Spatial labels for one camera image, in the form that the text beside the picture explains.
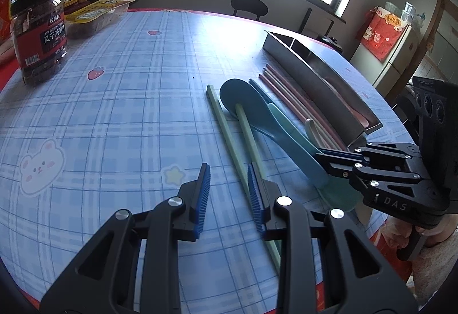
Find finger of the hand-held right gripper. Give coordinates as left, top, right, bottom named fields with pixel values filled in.
left=321, top=162, right=432, bottom=194
left=315, top=141, right=423, bottom=172

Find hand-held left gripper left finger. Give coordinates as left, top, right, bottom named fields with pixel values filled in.
left=41, top=163, right=212, bottom=314

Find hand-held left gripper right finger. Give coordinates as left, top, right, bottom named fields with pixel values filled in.
left=247, top=163, right=419, bottom=314

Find light green chopstick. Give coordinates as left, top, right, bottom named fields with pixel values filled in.
left=206, top=84, right=283, bottom=275
left=234, top=103, right=273, bottom=189

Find teal spoon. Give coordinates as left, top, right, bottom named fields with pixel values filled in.
left=266, top=103, right=331, bottom=190

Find steel divided utensil box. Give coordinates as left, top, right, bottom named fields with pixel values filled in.
left=263, top=29, right=383, bottom=149

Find person's right forearm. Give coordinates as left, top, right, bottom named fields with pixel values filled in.
left=410, top=242, right=456, bottom=304

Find person's right hand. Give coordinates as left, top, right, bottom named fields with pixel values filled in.
left=381, top=217, right=458, bottom=250

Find pink spoon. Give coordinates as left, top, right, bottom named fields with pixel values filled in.
left=341, top=96, right=369, bottom=128

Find dark object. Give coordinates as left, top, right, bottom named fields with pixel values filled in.
left=394, top=83, right=421, bottom=146

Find light green spoon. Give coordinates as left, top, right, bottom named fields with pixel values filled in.
left=315, top=176, right=363, bottom=213

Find white refrigerator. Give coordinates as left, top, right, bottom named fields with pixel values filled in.
left=350, top=26, right=423, bottom=87

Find dark blue spoon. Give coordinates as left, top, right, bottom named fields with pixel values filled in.
left=219, top=78, right=299, bottom=143

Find blue plaid tablecloth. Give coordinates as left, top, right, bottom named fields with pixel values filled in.
left=0, top=8, right=419, bottom=304

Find dark blue chopstick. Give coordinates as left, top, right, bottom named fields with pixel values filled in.
left=248, top=79, right=278, bottom=105

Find red printed cloth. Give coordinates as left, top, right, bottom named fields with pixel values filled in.
left=360, top=6, right=412, bottom=61

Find clear containers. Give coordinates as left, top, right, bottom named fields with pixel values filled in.
left=384, top=1, right=427, bottom=30

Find black round chair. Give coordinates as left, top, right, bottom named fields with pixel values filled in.
left=231, top=0, right=269, bottom=22

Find clear tray with yellow label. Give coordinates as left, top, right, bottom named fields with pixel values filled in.
left=64, top=0, right=137, bottom=40

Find black-lidded red label jar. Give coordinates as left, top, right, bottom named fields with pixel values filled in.
left=9, top=0, right=69, bottom=86

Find wooden door frame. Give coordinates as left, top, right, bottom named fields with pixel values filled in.
left=408, top=0, right=458, bottom=86

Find black metal frame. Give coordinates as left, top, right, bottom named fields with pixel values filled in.
left=298, top=8, right=344, bottom=54

